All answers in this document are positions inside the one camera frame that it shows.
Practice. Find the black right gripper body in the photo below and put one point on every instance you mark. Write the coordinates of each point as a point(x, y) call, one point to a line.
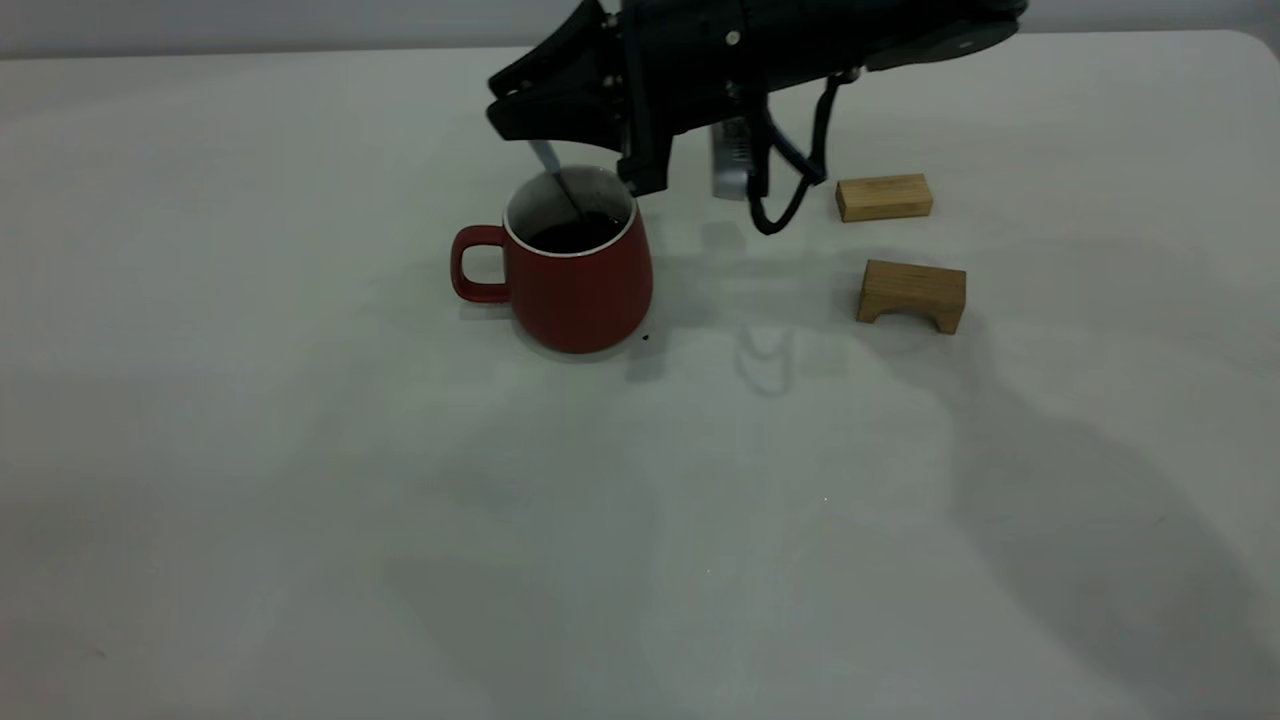
point(700, 60)

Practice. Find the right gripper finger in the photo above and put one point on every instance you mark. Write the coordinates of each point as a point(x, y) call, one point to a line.
point(570, 55)
point(565, 115)

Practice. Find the red ceramic mug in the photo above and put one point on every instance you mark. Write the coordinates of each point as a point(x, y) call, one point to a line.
point(585, 300)

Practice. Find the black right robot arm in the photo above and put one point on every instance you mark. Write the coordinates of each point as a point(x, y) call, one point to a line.
point(950, 35)

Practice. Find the dark coffee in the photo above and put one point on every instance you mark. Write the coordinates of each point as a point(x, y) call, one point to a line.
point(565, 238)

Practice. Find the flat rectangular wooden block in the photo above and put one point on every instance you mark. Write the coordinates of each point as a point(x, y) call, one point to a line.
point(885, 198)

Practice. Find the arched wooden block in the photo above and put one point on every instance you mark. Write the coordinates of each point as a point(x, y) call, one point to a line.
point(915, 285)

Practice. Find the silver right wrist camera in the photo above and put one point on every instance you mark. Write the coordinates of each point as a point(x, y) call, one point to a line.
point(730, 165)

